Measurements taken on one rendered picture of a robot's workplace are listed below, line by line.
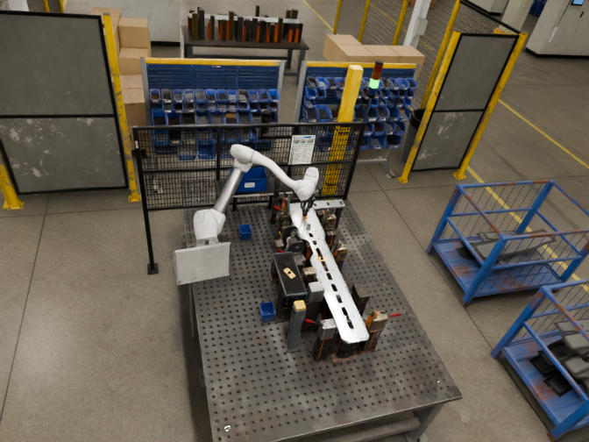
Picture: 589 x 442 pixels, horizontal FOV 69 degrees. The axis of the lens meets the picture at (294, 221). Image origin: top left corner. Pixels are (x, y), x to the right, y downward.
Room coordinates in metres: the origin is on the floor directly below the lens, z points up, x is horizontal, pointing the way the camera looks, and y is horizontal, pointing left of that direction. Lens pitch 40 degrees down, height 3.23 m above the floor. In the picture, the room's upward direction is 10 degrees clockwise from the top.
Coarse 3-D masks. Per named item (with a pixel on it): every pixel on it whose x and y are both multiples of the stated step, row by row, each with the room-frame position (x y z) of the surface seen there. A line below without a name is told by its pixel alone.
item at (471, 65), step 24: (456, 48) 5.04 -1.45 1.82; (480, 48) 5.19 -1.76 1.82; (504, 48) 5.32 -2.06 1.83; (456, 72) 5.10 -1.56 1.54; (480, 72) 5.24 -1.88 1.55; (504, 72) 5.37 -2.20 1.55; (432, 96) 5.01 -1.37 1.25; (456, 96) 5.16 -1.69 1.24; (480, 96) 5.31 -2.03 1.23; (432, 120) 5.09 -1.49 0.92; (456, 120) 5.24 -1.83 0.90; (480, 120) 5.36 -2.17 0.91; (432, 144) 5.15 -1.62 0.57; (456, 144) 5.30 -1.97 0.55; (408, 168) 5.03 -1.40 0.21; (432, 168) 5.20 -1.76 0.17; (456, 168) 5.35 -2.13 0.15
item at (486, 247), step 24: (456, 192) 3.63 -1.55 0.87; (456, 216) 3.69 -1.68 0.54; (528, 216) 4.04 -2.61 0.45; (432, 240) 3.65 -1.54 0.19; (456, 240) 3.74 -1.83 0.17; (480, 240) 3.83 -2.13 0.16; (504, 240) 2.93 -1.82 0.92; (528, 240) 3.52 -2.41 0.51; (552, 240) 3.57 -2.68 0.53; (456, 264) 3.36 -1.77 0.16; (480, 264) 3.00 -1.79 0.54; (504, 264) 3.03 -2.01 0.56; (528, 264) 3.10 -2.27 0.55; (552, 264) 3.24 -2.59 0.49; (576, 264) 3.34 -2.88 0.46; (480, 288) 3.07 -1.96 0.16; (504, 288) 3.10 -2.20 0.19; (528, 288) 3.18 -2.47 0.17
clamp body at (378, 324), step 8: (384, 312) 1.81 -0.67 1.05; (376, 320) 1.73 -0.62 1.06; (384, 320) 1.75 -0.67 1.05; (368, 328) 1.74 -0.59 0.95; (376, 328) 1.74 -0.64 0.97; (376, 336) 1.78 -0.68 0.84; (360, 344) 1.76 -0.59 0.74; (368, 344) 1.74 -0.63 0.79; (376, 344) 1.76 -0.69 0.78; (360, 352) 1.73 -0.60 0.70
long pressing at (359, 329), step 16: (304, 224) 2.62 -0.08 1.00; (320, 224) 2.65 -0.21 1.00; (320, 240) 2.45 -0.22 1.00; (320, 272) 2.12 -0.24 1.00; (336, 272) 2.15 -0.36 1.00; (336, 304) 1.85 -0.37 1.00; (352, 304) 1.88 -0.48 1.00; (336, 320) 1.72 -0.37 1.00; (352, 320) 1.75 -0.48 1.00; (352, 336) 1.63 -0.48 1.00; (368, 336) 1.65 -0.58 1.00
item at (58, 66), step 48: (0, 48) 3.40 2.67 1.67; (48, 48) 3.53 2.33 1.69; (96, 48) 3.67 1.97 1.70; (0, 96) 3.36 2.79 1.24; (48, 96) 3.50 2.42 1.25; (96, 96) 3.65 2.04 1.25; (0, 144) 3.31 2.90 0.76; (48, 144) 3.46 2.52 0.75; (96, 144) 3.63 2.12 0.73; (48, 192) 3.41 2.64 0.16
